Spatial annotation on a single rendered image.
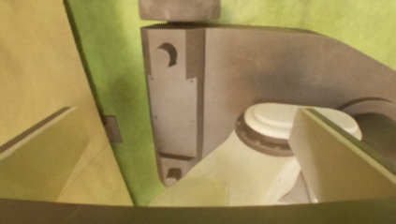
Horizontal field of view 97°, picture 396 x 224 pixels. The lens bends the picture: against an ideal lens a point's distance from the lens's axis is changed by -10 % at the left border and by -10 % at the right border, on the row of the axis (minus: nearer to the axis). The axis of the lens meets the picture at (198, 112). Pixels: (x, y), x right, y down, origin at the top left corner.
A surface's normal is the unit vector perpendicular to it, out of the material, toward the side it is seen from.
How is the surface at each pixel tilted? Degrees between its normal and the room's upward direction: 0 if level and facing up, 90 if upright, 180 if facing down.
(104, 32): 0
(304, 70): 0
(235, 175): 90
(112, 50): 0
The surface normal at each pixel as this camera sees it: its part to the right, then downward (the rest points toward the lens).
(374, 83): -0.18, 0.48
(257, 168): 0.01, -0.88
